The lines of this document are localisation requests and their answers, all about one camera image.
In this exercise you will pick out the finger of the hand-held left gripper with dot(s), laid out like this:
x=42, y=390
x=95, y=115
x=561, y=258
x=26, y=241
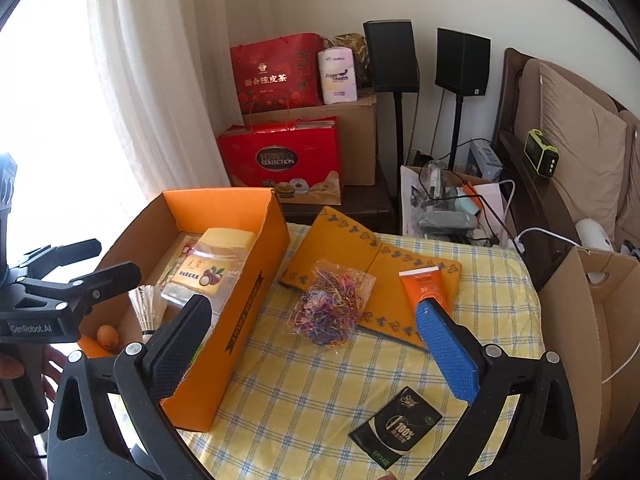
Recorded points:
x=100, y=282
x=65, y=255

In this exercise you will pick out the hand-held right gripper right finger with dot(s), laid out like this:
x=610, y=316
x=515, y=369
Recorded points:
x=445, y=350

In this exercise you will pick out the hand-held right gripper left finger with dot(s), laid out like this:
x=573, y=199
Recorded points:
x=180, y=350

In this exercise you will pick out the white feather shuttlecock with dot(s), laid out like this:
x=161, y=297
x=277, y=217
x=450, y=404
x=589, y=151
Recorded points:
x=147, y=310

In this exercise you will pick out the orange ping-pong ball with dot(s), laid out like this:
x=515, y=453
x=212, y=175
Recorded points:
x=108, y=337

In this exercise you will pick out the orange white sunscreen tube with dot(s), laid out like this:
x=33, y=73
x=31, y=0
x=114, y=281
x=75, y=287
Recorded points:
x=425, y=285

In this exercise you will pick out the clear jar with yellow lid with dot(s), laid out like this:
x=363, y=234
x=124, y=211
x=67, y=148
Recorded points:
x=200, y=270

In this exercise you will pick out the orange cardboard box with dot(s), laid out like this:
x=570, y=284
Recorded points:
x=250, y=280

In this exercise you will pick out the bag of coloured rubber bands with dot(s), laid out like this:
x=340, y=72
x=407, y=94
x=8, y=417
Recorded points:
x=325, y=305

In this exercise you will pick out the person's left hand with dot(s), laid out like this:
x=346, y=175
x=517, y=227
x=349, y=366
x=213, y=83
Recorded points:
x=52, y=367

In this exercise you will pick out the person's right hand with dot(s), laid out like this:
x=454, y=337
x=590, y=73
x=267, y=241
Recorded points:
x=387, y=476

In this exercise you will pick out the black tissue packet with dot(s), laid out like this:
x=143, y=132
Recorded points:
x=395, y=430

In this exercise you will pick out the yellow plaid tablecloth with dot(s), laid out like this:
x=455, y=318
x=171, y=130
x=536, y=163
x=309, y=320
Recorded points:
x=310, y=385

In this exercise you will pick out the orange printed cloth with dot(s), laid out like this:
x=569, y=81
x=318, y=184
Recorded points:
x=340, y=245

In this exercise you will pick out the white plastic bag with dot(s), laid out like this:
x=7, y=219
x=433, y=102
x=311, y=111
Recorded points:
x=412, y=205

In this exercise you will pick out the dark wooden cabinet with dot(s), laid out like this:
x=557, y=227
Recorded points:
x=370, y=210

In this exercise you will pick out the white rounded device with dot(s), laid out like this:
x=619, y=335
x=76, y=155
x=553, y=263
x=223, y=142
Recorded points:
x=595, y=240

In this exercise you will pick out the grey blue box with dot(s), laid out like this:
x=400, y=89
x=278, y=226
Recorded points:
x=485, y=157

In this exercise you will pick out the red Ferrero gift box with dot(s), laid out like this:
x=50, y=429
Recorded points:
x=280, y=160

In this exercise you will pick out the green portable device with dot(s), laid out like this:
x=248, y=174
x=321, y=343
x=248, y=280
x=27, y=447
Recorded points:
x=540, y=152

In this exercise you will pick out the white curtain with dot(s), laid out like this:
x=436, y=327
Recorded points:
x=165, y=60

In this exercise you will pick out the black speaker stand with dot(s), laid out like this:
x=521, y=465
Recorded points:
x=400, y=130
x=457, y=130

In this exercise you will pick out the large plain cardboard box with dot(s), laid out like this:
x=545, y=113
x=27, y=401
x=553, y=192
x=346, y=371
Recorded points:
x=357, y=140

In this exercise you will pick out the large beige sofa cushion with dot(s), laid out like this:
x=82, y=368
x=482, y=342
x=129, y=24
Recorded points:
x=585, y=150

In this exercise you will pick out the brown sofa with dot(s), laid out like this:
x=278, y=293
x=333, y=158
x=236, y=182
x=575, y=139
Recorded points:
x=515, y=110

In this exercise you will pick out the red gift bag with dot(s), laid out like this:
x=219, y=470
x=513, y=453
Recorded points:
x=275, y=70

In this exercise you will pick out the black speaker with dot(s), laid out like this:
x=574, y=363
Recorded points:
x=462, y=62
x=391, y=55

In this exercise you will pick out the white cylindrical package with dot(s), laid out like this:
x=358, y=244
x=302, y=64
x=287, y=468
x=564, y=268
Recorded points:
x=337, y=77

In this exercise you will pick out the gold gift bag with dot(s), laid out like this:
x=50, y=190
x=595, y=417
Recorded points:
x=357, y=50

